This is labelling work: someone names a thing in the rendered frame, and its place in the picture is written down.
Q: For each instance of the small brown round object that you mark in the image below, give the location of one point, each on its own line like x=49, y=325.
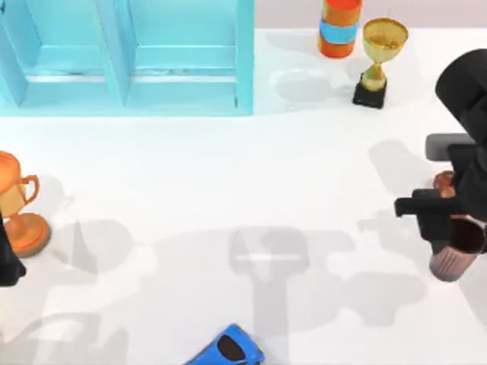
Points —
x=443, y=181

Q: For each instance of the pink ribbed cup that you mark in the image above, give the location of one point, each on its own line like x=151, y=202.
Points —
x=451, y=262

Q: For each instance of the grey rounded box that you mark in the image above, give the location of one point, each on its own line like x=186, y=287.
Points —
x=437, y=147

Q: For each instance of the gold trophy with black base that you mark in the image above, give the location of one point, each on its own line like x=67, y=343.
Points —
x=382, y=38

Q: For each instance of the orange and blue can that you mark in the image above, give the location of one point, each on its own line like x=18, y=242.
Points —
x=338, y=36

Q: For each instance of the blue toy car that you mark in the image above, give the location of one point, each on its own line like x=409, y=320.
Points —
x=207, y=351

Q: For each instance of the light blue rack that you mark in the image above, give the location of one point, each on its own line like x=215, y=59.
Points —
x=182, y=57

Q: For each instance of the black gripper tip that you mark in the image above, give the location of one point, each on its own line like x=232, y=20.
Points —
x=9, y=262

